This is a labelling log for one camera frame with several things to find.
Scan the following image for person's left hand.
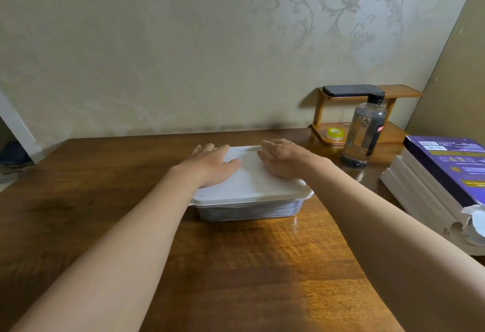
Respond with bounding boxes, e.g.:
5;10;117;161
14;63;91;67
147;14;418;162
172;143;242;189

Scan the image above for person's right hand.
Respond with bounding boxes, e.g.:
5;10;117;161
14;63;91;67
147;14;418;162
257;138;332;181

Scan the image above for white container lid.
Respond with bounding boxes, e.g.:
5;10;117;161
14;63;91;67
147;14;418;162
189;145;314;206

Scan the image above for clear plastic container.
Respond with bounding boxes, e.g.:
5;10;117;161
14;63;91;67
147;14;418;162
193;198;304;223

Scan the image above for stack of white boxes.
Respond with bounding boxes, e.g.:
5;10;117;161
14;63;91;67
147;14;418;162
380;170;485;257
390;155;461;226

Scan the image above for purple box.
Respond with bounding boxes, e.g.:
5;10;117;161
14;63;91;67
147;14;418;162
402;135;485;247

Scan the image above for person's right forearm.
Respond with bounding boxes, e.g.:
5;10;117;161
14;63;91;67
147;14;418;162
307;159;485;332

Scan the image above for person's left forearm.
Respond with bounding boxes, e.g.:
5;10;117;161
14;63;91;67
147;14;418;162
11;167;205;332

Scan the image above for clear bottle with black cap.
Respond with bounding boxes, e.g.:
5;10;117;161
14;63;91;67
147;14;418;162
340;93;388;168

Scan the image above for black smartphone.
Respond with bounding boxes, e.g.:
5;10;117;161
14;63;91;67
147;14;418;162
322;85;385;98

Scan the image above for small wooden desk shelf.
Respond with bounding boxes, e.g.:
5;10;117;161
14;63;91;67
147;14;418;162
310;85;422;148

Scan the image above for dark blue bundle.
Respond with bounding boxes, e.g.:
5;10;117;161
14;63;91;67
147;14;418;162
0;142;33;166

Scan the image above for white bookshelf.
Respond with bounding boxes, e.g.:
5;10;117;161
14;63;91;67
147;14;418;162
0;89;42;164

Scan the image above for white papers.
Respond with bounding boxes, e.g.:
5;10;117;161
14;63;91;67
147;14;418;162
0;165;23;185

